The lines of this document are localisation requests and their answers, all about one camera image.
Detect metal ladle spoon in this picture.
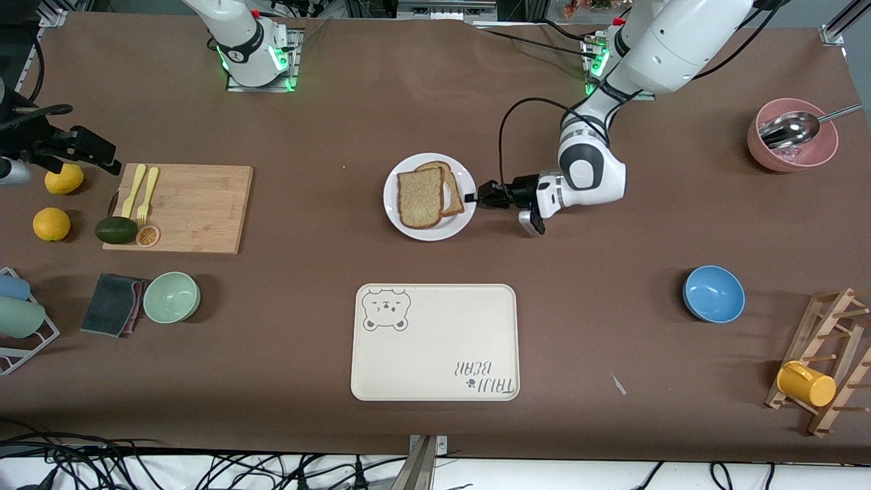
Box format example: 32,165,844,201
759,103,864,150

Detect bread slice under egg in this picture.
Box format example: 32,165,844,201
415,161,467,218

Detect pale green bowl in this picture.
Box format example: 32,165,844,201
143,272,201,325

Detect yellow plastic fork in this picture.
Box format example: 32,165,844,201
137,167,160,225

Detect metal table edge bracket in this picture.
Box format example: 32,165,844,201
405,434,450,490

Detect wooden cutting board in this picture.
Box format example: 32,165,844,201
102,163,254,255

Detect black looped floor cable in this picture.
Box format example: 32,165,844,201
633,461,776,490

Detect wooden mug rack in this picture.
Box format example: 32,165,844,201
764,288,871,438

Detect pale green cup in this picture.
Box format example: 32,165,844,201
0,297,47,339

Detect yellow mug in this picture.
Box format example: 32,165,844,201
776,361,837,408

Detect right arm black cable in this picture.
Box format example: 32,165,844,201
0,37,73,131

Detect black cables behind table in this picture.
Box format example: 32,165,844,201
269,0,341,20

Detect tangled black floor cables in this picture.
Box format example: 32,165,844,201
0,421,409,490

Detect dark green avocado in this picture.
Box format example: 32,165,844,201
95,216,139,245

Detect cream bear print tray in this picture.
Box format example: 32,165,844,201
350,284,521,402

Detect pink bowl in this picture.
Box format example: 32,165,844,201
747,99,840,173

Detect white wire rack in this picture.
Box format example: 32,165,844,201
0,267,61,376

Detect black cable on table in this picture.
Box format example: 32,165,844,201
476,24,596,59

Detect dark grey folded cloth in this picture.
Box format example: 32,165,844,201
80,274,145,338

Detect blue bowl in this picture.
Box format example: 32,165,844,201
683,265,746,323

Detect colourful toy food pile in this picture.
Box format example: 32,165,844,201
563,0,634,18

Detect plain bread slice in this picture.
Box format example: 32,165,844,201
397,167,446,230

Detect round white plate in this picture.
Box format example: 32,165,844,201
383,153,477,242

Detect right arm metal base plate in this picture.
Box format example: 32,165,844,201
225,27,303,93

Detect grey metal box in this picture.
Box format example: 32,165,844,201
398,0,497,21

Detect yellow lemon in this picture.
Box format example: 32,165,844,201
33,208,71,242
45,163,85,195

